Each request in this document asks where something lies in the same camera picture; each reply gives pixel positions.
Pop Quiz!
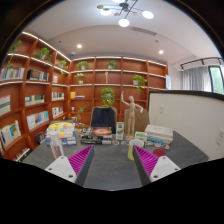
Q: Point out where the wooden artist mannequin figure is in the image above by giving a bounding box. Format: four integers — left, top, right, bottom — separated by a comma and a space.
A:
120, 90, 144, 141

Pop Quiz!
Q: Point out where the yellow striped white mug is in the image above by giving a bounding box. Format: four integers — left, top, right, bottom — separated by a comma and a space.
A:
127, 138, 145, 161

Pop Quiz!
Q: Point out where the stack of colourful books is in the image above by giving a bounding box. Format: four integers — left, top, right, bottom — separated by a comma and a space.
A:
44, 121, 78, 147

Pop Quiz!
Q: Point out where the branched globe ceiling lamp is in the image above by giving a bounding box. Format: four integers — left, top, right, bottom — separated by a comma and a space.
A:
96, 0, 155, 28

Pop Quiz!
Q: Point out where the tall green white carton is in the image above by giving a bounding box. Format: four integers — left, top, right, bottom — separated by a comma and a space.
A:
115, 121, 125, 141

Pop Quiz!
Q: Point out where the flat round red coaster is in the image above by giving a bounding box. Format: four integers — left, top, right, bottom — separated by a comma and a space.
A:
152, 148, 167, 158

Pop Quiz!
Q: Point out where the black framed window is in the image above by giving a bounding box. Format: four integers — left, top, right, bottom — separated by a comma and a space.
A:
208, 65, 224, 95

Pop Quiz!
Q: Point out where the clear plastic drink bottle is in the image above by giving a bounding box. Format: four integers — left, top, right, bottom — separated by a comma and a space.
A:
49, 130, 65, 160

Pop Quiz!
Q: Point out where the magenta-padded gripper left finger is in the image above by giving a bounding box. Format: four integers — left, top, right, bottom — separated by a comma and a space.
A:
44, 144, 95, 188

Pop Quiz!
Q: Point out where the dark blue chair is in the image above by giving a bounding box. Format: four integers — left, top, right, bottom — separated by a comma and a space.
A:
90, 106, 118, 134

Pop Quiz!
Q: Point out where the red-brown wall shelf unit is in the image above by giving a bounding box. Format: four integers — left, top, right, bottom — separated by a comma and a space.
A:
0, 31, 169, 163

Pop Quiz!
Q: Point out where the grey window curtain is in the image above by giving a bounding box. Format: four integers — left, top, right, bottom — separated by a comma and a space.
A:
182, 65, 213, 93

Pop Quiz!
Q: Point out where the tan upholstered chair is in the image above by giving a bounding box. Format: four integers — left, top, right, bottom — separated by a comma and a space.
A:
123, 107, 150, 134

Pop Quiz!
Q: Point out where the white wall socket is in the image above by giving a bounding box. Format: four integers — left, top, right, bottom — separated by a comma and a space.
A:
215, 128, 224, 146

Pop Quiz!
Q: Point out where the black ceiling track rail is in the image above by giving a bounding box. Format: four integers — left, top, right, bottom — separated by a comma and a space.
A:
179, 57, 224, 71

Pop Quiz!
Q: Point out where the stack of white books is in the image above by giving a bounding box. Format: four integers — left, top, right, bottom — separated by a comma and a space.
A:
143, 124, 174, 145

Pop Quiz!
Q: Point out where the small green white box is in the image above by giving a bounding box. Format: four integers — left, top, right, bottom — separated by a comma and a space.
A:
134, 131, 149, 143

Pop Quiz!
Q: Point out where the ceiling air vent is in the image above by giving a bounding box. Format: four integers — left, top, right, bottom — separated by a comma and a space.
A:
130, 26, 158, 37

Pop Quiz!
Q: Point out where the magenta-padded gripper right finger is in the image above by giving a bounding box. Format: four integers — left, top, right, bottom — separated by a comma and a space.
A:
132, 144, 182, 187

